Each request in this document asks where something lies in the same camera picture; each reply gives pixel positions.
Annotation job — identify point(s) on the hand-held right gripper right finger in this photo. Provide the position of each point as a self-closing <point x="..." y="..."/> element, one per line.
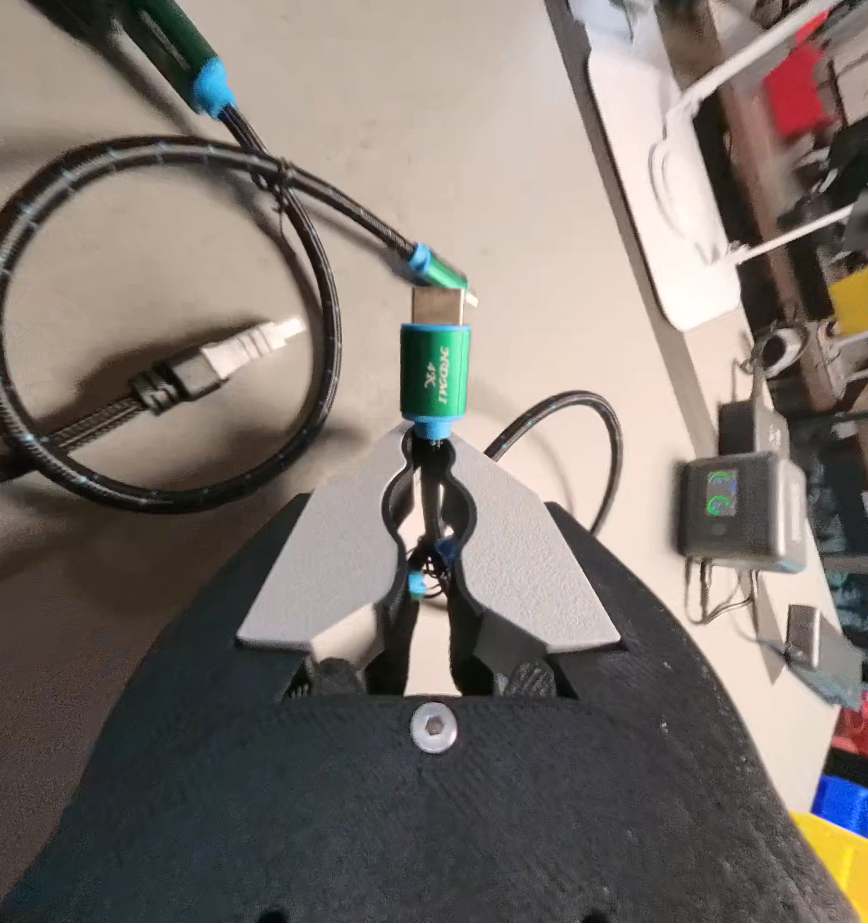
<point x="542" y="577"/>

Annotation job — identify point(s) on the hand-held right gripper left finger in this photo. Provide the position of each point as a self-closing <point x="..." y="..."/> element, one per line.
<point x="318" y="570"/>

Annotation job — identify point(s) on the dark grey power bank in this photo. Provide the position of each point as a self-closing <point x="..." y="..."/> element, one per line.
<point x="740" y="512"/>

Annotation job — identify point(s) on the black power adapter brick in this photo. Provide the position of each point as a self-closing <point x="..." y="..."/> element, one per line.
<point x="755" y="425"/>

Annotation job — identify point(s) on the grey flat battery pack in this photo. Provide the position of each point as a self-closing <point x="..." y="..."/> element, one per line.
<point x="823" y="649"/>

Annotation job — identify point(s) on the grey black round device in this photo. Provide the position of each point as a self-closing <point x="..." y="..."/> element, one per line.
<point x="780" y="350"/>

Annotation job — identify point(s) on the red plastic bin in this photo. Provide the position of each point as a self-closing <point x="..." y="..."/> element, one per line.
<point x="866" y="728"/>
<point x="794" y="94"/>

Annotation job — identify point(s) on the blue plastic bin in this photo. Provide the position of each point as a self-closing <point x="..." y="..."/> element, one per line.
<point x="852" y="804"/>

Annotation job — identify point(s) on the small yellow bin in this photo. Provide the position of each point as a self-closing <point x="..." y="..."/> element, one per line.
<point x="856" y="299"/>

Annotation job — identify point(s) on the wooden workbench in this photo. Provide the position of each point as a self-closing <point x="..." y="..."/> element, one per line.
<point x="762" y="216"/>

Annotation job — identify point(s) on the yellow plastic bin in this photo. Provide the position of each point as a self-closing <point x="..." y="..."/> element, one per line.
<point x="852" y="865"/>

